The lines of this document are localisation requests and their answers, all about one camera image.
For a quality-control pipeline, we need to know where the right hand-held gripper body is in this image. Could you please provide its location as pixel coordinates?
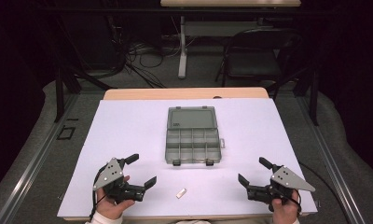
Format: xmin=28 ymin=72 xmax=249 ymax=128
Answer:
xmin=245 ymin=164 xmax=317 ymax=213

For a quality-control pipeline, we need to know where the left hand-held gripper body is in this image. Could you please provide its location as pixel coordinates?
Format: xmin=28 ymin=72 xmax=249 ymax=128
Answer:
xmin=92 ymin=157 xmax=146 ymax=203

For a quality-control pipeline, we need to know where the person's left hand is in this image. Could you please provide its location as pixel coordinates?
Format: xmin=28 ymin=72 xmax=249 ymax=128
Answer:
xmin=95 ymin=175 xmax=136 ymax=220

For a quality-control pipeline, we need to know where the person's right hand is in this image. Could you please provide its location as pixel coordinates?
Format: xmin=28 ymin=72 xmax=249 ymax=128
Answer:
xmin=271 ymin=189 xmax=301 ymax=224

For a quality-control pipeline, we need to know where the white table mat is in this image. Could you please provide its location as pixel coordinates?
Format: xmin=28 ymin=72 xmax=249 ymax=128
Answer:
xmin=56 ymin=97 xmax=319 ymax=218

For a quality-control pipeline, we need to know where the clear grey plastic organiser box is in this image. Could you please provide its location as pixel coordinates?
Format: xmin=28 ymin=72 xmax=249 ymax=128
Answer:
xmin=164 ymin=105 xmax=227 ymax=167

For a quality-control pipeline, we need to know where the black metal stand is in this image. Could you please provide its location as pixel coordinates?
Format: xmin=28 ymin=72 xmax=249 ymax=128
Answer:
xmin=52 ymin=12 xmax=117 ymax=123
xmin=267 ymin=18 xmax=320 ymax=127

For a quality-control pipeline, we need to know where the wooden table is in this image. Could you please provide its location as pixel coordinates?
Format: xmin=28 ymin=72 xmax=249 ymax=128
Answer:
xmin=62 ymin=87 xmax=311 ymax=222

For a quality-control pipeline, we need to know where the black folding chair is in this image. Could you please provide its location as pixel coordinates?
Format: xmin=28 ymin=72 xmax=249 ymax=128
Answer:
xmin=214 ymin=27 xmax=304 ymax=91

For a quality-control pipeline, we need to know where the white desk with metal leg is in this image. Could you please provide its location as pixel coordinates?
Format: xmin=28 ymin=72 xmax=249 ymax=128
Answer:
xmin=159 ymin=0 xmax=302 ymax=79

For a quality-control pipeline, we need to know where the black cable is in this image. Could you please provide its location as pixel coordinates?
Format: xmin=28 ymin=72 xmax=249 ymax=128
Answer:
xmin=89 ymin=166 xmax=108 ymax=222
xmin=297 ymin=161 xmax=354 ymax=224

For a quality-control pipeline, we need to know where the metal floor rail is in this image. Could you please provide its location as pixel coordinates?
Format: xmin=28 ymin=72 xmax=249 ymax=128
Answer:
xmin=296 ymin=94 xmax=367 ymax=224
xmin=0 ymin=92 xmax=80 ymax=224

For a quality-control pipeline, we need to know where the bundle of floor cables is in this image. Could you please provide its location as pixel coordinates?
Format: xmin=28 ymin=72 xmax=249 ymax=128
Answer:
xmin=111 ymin=18 xmax=184 ymax=90

